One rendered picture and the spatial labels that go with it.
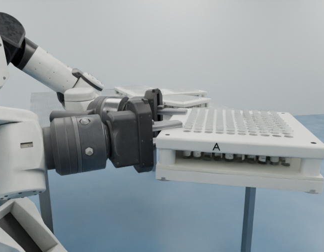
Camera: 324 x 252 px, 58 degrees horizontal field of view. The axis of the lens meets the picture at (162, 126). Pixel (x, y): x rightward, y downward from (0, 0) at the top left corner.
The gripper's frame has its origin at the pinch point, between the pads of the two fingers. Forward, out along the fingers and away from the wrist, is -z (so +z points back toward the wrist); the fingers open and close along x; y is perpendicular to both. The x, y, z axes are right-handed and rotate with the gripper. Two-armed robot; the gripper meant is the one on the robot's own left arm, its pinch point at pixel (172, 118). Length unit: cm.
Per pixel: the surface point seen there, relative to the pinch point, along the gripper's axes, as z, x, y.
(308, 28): -89, -49, -541
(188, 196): 36, 102, -156
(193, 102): 15, 11, -86
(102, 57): 221, -11, -352
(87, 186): 126, 99, -145
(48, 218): 60, 48, -24
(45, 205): 60, 42, -24
